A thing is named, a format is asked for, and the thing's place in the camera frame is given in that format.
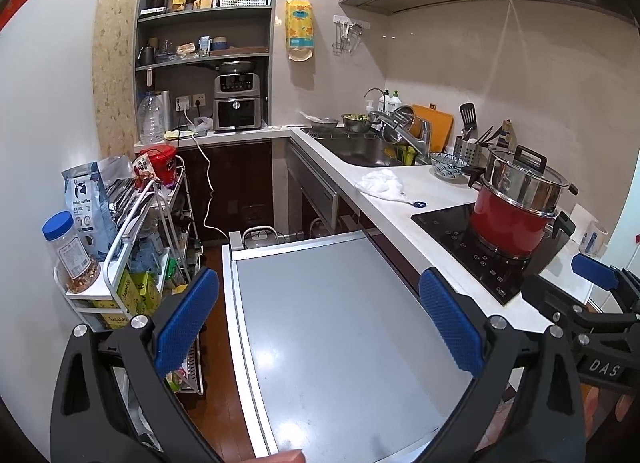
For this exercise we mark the wall power outlet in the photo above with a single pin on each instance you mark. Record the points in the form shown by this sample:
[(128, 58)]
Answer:
[(183, 103), (199, 99)]

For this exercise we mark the small pump bottle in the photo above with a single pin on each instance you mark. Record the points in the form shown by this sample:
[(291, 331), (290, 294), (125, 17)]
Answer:
[(370, 105)]

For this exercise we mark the red box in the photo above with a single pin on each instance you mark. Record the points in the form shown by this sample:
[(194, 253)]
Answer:
[(162, 163)]

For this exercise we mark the white dishcloth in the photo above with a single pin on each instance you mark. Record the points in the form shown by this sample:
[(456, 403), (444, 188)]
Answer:
[(380, 183)]

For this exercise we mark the green tea box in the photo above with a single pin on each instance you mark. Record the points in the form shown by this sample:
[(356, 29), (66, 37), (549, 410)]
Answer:
[(137, 288), (117, 320)]

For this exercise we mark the white bottle green cap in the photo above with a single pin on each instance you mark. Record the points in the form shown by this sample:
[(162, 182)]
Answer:
[(395, 102)]

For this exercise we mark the chipboard wall panel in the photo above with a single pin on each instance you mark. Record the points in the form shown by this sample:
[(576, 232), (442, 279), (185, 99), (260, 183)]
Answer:
[(115, 43)]

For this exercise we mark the white metal storage cart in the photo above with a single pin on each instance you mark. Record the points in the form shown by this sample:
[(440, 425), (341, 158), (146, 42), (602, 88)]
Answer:
[(125, 228)]

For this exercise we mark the steel steamer pot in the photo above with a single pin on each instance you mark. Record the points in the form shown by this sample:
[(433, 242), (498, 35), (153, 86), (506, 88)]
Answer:
[(522, 198)]

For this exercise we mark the steel utensil holder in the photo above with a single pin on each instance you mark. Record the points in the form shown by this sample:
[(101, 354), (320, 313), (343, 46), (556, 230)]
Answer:
[(467, 150)]

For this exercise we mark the steel sink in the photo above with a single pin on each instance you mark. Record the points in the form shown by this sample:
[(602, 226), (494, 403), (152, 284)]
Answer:
[(367, 153)]

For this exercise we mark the person's right hand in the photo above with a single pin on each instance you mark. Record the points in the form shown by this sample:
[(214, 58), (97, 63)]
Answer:
[(595, 403)]

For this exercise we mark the plastic jar blue lid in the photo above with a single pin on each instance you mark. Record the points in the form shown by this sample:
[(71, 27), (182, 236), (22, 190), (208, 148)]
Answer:
[(67, 253)]

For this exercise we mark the clear measuring glass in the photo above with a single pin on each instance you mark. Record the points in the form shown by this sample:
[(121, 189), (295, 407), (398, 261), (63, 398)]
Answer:
[(165, 46)]

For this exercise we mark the black pitcher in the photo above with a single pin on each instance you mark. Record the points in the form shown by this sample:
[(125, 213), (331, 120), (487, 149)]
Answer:
[(146, 54)]

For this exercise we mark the white bottle black cap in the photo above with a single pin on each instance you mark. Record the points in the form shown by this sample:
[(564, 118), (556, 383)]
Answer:
[(384, 100)]

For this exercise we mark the steel drawer front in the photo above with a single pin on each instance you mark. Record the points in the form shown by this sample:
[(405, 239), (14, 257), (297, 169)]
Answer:
[(320, 193)]

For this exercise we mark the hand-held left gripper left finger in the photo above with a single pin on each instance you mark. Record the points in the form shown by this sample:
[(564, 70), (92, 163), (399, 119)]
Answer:
[(185, 313)]

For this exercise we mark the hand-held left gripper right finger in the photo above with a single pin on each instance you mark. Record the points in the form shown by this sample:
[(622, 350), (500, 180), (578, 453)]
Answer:
[(450, 315)]

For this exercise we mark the grey plastic bag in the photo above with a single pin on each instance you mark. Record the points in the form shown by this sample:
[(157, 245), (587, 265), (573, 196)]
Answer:
[(202, 124)]

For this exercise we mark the pale yellow food pack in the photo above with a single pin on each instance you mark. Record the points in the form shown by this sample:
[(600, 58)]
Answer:
[(185, 49)]

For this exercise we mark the steel strainer bowl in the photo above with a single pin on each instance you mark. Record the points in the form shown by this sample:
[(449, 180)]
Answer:
[(320, 121)]

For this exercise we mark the yellow hanging bag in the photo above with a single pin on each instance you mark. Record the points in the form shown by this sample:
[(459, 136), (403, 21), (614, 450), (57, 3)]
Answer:
[(300, 25)]

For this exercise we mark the silver foil bag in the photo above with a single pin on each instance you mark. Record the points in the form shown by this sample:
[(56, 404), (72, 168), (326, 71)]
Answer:
[(117, 178)]

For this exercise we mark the dark red base cabinet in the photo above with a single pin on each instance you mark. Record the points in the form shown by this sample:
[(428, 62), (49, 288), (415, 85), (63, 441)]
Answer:
[(235, 183)]

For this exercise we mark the chrome kitchen faucet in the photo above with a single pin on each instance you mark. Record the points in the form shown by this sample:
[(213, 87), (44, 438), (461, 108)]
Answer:
[(410, 130)]

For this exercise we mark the black tongs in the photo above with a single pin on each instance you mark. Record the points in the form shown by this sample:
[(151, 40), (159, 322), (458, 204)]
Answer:
[(485, 135)]

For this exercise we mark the person's left hand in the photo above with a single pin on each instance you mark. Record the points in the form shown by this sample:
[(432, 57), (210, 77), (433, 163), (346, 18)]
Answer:
[(285, 457)]

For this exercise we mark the blue white carton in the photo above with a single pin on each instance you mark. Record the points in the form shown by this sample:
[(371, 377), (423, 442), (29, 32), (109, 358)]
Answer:
[(204, 44)]

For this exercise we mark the red white snack packet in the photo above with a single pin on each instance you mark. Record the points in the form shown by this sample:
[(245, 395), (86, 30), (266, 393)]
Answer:
[(142, 168)]

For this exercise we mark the grey shelf unit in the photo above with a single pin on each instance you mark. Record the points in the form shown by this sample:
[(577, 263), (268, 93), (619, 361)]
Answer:
[(225, 9)]

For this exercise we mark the blue white coffee bag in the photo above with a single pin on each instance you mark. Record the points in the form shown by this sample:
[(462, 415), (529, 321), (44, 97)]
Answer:
[(87, 208)]

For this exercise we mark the silver air fryer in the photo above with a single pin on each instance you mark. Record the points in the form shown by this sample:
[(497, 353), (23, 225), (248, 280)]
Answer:
[(237, 100)]

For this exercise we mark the wooden tray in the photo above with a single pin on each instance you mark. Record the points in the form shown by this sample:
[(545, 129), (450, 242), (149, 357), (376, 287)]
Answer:
[(247, 50)]

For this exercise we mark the yellow cloth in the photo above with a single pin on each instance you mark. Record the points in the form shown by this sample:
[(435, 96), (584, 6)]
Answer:
[(177, 133)]

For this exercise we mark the red cooking pot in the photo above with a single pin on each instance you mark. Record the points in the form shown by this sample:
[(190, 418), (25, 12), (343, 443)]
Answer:
[(510, 223)]

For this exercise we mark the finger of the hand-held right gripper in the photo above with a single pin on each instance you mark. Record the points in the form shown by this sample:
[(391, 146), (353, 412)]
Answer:
[(590, 265), (550, 298)]

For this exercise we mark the small curved faucet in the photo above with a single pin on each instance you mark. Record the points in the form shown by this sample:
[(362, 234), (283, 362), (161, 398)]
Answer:
[(375, 91)]

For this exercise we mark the orange cutting board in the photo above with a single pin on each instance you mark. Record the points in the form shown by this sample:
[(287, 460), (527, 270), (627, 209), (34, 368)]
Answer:
[(435, 125)]

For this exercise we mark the black slotted spatula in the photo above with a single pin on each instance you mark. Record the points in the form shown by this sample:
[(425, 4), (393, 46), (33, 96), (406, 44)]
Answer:
[(467, 115)]

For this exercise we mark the wall hook rack with utensils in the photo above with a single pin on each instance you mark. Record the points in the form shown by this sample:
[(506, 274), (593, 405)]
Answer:
[(345, 33)]

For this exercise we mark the blue ceramic cup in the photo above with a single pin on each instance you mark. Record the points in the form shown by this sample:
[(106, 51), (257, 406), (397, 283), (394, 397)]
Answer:
[(220, 43)]

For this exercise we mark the blue packet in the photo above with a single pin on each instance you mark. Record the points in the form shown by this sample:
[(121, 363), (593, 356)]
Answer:
[(145, 253)]

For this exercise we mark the small steel pot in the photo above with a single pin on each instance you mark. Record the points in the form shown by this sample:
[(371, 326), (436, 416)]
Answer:
[(404, 115)]

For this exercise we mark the green sponge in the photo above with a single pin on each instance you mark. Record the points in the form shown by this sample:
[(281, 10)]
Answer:
[(407, 153)]

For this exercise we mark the blue patterned bowl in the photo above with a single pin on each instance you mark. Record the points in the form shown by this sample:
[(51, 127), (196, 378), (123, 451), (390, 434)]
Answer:
[(448, 164)]

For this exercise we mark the black induction cooktop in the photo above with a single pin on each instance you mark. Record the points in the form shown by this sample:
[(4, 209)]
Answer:
[(465, 253)]

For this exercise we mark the steel bowl of greens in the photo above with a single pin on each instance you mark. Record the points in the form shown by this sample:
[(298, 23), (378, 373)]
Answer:
[(356, 122)]

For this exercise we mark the yellow mug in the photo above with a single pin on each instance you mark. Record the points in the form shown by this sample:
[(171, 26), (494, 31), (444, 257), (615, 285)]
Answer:
[(202, 3)]

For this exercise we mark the large clear water bottle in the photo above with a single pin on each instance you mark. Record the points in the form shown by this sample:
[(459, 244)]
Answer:
[(152, 115)]

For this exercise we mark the white floor appliance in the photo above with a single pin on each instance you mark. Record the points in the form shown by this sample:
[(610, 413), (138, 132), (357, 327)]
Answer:
[(260, 235), (320, 228)]

